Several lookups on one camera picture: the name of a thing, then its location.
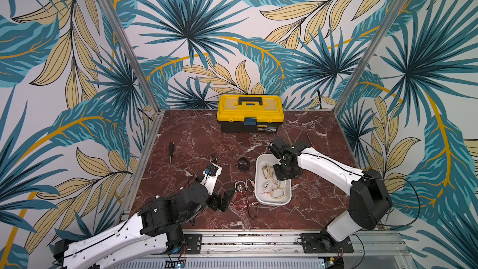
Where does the black yellow screwdriver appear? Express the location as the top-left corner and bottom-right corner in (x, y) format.
(168, 141), (175, 167)

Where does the dark brown strap watch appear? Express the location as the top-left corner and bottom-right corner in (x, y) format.
(209, 154), (218, 164)

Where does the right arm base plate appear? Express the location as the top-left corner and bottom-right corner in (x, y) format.
(298, 233), (354, 255)

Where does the orange handle screwdriver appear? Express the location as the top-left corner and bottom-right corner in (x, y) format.
(306, 133), (315, 148)

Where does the white pink watch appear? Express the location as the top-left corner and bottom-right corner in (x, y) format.
(262, 181), (276, 195)

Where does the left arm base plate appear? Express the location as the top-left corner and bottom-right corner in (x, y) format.
(163, 234), (203, 255)

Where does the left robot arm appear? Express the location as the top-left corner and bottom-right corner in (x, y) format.
(53, 181), (235, 269)

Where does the black round watch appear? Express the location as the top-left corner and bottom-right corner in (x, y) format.
(237, 157), (250, 173)

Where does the yellow black toolbox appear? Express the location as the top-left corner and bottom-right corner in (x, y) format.
(217, 95), (285, 133)

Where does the aluminium front rail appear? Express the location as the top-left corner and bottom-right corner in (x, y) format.
(87, 229), (412, 269)

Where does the beige strap watch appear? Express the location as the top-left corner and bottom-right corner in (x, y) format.
(261, 164), (275, 181)

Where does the beige square watch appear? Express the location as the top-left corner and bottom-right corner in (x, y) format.
(270, 187), (286, 199)

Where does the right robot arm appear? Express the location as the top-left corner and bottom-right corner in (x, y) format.
(268, 138), (392, 251)

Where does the white plastic storage tray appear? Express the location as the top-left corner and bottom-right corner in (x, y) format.
(254, 154), (292, 207)

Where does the red transparent watch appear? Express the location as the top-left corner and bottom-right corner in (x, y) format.
(232, 193), (249, 209)

